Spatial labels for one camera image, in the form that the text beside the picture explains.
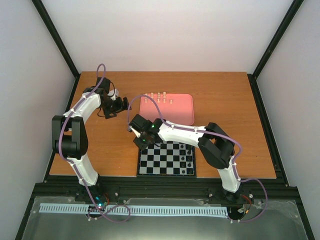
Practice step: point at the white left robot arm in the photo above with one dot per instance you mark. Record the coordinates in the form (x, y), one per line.
(69, 136)

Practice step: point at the black white chessboard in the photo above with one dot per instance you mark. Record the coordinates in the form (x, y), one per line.
(164, 159)

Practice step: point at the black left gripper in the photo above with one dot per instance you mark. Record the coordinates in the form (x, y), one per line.
(119, 107)

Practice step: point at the light blue slotted cable duct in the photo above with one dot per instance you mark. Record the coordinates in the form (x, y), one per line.
(136, 210)

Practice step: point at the right black frame post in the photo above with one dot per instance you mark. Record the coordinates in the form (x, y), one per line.
(286, 21)

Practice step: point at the black aluminium frame base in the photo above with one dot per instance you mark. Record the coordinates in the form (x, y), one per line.
(230, 99)

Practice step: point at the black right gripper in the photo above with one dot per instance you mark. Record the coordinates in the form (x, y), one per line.
(142, 146)

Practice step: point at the left black frame post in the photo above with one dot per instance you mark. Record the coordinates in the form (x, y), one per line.
(44, 15)

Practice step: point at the black frame post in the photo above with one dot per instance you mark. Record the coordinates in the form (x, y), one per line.
(286, 21)
(44, 15)

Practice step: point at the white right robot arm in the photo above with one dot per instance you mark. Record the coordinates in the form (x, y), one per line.
(217, 148)

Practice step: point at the pink plastic tray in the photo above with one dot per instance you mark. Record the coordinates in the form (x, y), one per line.
(181, 111)

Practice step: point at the black bishop piece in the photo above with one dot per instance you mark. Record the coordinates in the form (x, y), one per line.
(189, 158)

